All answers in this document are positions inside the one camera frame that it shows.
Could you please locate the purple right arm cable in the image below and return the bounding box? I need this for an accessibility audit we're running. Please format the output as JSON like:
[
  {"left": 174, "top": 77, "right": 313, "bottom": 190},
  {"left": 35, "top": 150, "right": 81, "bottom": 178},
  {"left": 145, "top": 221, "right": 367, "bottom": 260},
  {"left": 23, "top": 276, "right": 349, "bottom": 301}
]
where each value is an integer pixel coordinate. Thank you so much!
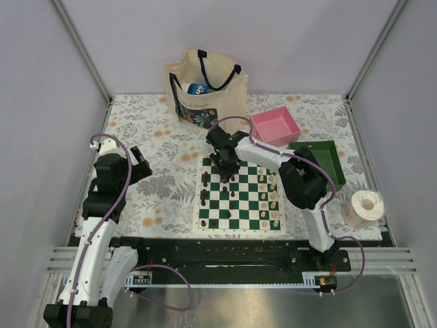
[{"left": 213, "top": 115, "right": 366, "bottom": 297}]

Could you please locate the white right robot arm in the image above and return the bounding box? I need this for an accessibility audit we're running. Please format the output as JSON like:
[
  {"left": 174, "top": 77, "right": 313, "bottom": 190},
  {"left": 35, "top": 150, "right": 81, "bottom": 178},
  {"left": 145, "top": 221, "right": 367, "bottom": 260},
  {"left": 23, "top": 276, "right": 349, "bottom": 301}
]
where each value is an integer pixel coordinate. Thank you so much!
[{"left": 206, "top": 126, "right": 335, "bottom": 271}]

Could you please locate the toilet paper roll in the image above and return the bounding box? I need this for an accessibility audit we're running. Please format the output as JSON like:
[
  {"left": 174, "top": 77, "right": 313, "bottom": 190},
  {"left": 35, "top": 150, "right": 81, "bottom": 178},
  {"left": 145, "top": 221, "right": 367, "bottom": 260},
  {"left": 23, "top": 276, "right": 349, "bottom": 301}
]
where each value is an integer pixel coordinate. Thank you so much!
[{"left": 341, "top": 190, "right": 385, "bottom": 230}]

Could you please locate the beige canvas tote bag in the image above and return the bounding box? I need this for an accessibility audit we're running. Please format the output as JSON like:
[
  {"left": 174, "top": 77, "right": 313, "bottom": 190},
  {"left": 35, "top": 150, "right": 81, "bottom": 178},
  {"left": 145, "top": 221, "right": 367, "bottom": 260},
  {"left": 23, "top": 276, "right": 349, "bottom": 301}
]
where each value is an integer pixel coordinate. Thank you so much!
[{"left": 164, "top": 49, "right": 249, "bottom": 134}]

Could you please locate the floral tablecloth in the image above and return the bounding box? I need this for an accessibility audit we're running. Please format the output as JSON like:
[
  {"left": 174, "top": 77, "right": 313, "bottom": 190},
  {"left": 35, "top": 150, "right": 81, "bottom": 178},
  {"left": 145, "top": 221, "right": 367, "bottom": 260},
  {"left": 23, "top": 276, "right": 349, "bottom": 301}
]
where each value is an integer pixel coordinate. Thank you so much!
[{"left": 106, "top": 94, "right": 387, "bottom": 241}]

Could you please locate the green plastic tray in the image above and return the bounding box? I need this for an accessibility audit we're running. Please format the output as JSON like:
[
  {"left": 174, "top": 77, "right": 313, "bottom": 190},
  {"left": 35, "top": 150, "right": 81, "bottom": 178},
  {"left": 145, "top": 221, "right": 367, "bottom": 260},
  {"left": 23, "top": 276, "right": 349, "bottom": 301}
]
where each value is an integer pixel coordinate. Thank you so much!
[{"left": 288, "top": 140, "right": 346, "bottom": 192}]

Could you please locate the blue white can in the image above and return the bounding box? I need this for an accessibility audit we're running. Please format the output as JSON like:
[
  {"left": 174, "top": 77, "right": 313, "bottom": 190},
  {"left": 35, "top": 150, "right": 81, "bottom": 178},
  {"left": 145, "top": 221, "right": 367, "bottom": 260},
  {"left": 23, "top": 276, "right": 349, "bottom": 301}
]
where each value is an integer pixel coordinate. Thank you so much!
[{"left": 187, "top": 83, "right": 210, "bottom": 95}]

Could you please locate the pink plastic box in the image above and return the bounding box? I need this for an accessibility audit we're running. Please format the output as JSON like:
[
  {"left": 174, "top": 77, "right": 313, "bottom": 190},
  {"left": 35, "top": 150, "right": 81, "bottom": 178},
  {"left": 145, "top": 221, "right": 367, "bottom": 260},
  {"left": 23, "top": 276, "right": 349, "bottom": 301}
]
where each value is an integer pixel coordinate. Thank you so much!
[{"left": 249, "top": 106, "right": 301, "bottom": 147}]

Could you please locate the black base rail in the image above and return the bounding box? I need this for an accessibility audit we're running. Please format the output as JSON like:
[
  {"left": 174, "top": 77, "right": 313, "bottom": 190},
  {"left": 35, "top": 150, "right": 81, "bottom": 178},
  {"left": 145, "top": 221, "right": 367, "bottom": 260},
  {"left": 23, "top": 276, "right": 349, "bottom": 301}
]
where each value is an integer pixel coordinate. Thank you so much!
[{"left": 109, "top": 236, "right": 351, "bottom": 285}]

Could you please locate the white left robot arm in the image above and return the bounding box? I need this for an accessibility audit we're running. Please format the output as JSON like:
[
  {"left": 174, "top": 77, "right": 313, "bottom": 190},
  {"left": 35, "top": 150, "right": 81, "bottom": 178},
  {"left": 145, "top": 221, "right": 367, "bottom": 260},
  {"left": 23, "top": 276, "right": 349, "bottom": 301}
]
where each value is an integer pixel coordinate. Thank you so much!
[{"left": 43, "top": 140, "right": 152, "bottom": 327}]

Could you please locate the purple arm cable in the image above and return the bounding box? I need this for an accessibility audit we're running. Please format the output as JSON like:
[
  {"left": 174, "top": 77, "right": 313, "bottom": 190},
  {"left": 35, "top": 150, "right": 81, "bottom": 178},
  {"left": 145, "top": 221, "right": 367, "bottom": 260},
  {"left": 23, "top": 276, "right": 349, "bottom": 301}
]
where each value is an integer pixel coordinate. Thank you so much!
[
  {"left": 213, "top": 115, "right": 366, "bottom": 297},
  {"left": 63, "top": 133, "right": 194, "bottom": 328}
]

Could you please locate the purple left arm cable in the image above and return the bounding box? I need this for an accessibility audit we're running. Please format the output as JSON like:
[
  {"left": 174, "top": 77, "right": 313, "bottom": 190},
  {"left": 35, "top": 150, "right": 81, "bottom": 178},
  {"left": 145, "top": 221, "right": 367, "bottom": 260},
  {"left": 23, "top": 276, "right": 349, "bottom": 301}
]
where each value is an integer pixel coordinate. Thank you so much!
[{"left": 63, "top": 133, "right": 194, "bottom": 328}]

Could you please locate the green white chess board mat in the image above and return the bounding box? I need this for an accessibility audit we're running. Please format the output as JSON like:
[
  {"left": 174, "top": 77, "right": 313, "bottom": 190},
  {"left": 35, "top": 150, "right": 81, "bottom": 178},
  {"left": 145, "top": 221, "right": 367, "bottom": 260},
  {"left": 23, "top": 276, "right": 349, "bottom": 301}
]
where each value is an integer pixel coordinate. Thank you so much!
[{"left": 193, "top": 157, "right": 286, "bottom": 238}]

